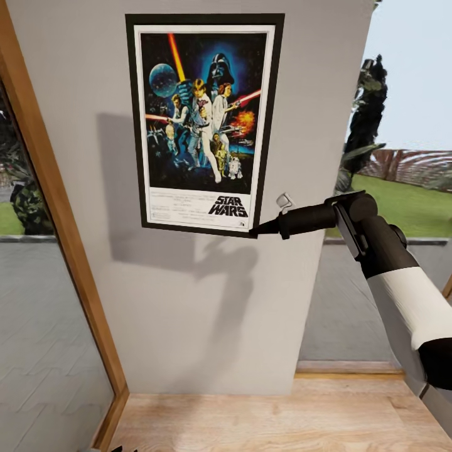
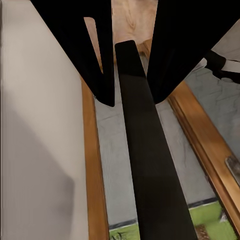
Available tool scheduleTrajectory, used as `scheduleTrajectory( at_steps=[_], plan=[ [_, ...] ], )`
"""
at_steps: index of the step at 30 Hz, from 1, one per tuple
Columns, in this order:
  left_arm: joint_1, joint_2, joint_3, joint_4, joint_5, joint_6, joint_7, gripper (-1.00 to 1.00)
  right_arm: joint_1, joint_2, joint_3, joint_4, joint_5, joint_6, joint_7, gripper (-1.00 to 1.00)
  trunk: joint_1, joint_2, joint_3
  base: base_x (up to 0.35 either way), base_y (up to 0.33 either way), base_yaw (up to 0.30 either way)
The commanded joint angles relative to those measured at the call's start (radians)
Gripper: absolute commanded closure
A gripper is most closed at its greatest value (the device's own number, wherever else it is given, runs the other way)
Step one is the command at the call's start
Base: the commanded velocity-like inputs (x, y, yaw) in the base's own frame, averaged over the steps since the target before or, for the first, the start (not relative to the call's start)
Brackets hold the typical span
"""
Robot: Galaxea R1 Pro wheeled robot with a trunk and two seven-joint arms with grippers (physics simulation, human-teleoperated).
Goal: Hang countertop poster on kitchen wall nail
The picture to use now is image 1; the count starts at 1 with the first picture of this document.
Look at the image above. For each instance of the fixed window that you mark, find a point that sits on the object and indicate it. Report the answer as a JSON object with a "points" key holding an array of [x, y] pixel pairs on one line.
{"points": [[398, 148]]}

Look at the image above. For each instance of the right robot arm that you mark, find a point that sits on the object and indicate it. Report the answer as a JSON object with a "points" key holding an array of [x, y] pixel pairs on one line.
{"points": [[416, 317]]}

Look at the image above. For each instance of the poster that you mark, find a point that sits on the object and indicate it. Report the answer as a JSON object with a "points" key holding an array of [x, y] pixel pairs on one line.
{"points": [[203, 88]]}

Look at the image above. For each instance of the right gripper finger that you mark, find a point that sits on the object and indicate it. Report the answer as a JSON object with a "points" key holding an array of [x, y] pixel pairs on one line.
{"points": [[271, 227]]}

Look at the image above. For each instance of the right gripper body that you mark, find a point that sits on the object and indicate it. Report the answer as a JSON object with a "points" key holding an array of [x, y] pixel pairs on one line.
{"points": [[301, 220]]}

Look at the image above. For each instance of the door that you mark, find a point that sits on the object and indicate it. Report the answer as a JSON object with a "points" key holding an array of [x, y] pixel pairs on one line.
{"points": [[62, 387]]}

